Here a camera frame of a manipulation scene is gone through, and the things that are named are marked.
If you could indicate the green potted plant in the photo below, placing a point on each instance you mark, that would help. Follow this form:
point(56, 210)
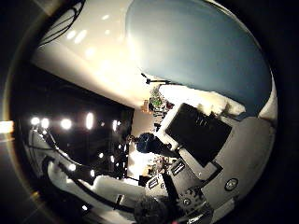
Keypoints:
point(155, 100)

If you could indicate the light blue plastic cup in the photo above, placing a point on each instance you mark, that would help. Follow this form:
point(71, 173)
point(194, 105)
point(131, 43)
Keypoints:
point(199, 53)

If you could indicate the person in dark clothes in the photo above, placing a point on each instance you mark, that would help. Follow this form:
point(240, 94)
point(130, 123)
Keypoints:
point(145, 143)

